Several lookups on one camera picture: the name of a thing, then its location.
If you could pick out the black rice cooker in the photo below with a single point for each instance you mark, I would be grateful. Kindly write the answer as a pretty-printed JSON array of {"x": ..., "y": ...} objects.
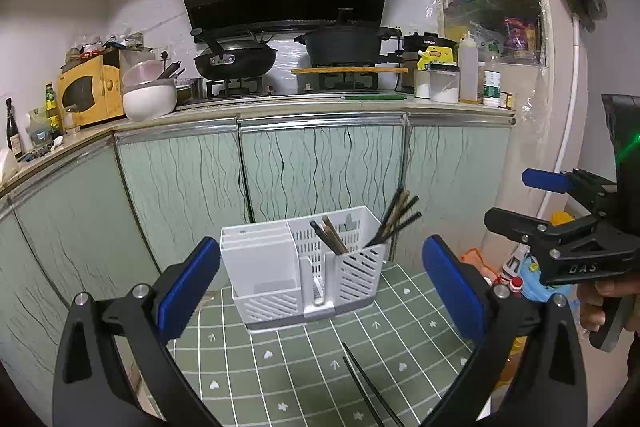
[{"x": 425, "y": 43}]

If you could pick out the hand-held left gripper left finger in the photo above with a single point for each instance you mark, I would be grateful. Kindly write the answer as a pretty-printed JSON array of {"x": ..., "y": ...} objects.
[{"x": 187, "y": 287}]

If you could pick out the person's right hand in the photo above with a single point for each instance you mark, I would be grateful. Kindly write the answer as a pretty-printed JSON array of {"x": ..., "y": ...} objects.
[{"x": 592, "y": 307}]

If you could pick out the green label bottle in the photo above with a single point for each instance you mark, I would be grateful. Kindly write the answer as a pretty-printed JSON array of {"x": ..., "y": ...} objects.
[{"x": 492, "y": 87}]

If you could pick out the green grid tablecloth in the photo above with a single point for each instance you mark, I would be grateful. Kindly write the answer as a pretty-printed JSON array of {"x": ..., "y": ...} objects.
[{"x": 280, "y": 357}]

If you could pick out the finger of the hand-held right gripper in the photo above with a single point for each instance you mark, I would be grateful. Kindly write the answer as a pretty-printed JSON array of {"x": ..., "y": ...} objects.
[
  {"x": 520, "y": 227},
  {"x": 545, "y": 181}
]

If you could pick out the white squeeze bottle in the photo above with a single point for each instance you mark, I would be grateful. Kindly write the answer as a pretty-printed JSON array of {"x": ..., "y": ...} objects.
[{"x": 468, "y": 72}]

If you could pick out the yellow microwave oven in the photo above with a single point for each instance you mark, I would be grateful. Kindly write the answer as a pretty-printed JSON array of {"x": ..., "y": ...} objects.
[{"x": 90, "y": 92}]

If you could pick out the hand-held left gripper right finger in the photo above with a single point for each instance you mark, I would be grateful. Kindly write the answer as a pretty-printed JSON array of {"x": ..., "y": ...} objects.
[{"x": 452, "y": 287}]

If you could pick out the orange plastic bag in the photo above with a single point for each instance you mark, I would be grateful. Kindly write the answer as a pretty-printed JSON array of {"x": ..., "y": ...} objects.
[{"x": 475, "y": 263}]

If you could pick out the blue plastic bottle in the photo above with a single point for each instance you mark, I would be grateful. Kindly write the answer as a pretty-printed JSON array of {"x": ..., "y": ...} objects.
[{"x": 532, "y": 279}]

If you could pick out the dark wine bottle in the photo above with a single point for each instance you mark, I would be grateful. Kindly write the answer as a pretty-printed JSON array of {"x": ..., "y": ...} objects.
[{"x": 14, "y": 132}]

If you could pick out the white bowl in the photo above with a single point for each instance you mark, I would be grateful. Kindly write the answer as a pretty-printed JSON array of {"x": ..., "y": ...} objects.
[{"x": 150, "y": 104}]

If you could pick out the small yellow box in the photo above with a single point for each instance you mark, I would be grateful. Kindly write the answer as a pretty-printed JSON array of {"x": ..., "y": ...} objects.
[{"x": 506, "y": 100}]

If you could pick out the black cooking pot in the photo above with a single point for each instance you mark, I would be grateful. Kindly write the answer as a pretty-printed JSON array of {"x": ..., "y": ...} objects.
[{"x": 345, "y": 42}]

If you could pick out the black wok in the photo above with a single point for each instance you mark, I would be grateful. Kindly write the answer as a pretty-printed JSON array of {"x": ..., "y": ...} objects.
[{"x": 235, "y": 59}]

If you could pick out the gas stove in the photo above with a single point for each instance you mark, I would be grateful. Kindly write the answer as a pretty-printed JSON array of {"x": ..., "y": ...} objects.
[{"x": 295, "y": 86}]

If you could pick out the white pipe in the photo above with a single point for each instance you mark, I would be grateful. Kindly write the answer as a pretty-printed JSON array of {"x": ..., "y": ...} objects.
[{"x": 570, "y": 107}]

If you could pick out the white grey utensil holder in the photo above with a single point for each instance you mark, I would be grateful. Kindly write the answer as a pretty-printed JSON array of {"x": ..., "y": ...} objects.
[{"x": 260, "y": 267}]

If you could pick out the purple snack bag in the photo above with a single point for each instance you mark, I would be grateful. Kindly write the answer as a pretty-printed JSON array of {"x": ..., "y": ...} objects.
[{"x": 520, "y": 37}]

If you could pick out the yellow lid jar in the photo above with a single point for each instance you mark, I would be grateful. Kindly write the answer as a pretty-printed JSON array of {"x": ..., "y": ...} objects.
[{"x": 562, "y": 218}]

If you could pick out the white powder container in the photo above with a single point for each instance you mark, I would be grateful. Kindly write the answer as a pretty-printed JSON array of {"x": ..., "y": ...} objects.
[
  {"x": 422, "y": 84},
  {"x": 445, "y": 86}
]

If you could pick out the green beer bottle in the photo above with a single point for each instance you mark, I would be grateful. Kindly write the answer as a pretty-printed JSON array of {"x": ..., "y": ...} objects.
[{"x": 51, "y": 104}]

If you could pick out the pink translucent bowl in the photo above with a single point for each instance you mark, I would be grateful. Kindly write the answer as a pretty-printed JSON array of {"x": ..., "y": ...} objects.
[{"x": 142, "y": 72}]

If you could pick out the wooden board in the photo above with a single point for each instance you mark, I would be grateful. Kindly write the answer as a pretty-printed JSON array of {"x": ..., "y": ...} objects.
[{"x": 350, "y": 70}]

